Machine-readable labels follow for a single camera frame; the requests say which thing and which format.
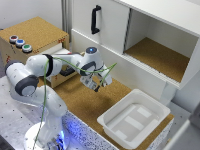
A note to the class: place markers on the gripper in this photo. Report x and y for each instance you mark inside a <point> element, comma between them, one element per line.
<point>88,81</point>

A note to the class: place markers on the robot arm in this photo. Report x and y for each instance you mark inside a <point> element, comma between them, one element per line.
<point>33,68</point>

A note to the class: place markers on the white cabinet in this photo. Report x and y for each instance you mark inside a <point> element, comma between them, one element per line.
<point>156,20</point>

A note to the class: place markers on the wooden drawer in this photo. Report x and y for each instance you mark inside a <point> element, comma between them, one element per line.
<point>61,81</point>

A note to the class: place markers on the white plastic box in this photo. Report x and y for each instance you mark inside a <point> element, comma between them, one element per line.
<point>133,120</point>

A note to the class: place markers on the white sliding door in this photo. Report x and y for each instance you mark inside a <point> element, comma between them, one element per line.
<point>111,23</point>

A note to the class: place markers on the green button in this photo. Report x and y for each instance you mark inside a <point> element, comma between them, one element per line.
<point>27,48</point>

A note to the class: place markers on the wooden drawer box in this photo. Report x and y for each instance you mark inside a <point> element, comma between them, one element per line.
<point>33,31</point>

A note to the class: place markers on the blue button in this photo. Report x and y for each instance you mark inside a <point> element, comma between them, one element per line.
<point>20,42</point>

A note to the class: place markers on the red button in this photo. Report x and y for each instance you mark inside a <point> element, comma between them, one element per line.
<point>13,39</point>

